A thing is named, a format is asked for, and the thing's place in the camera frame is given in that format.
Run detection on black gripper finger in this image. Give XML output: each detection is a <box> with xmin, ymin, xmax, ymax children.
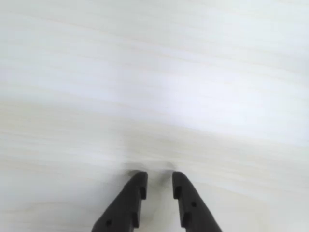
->
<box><xmin>91</xmin><ymin>171</ymin><xmax>149</xmax><ymax>232</ymax></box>
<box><xmin>172</xmin><ymin>171</ymin><xmax>223</xmax><ymax>232</ymax></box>

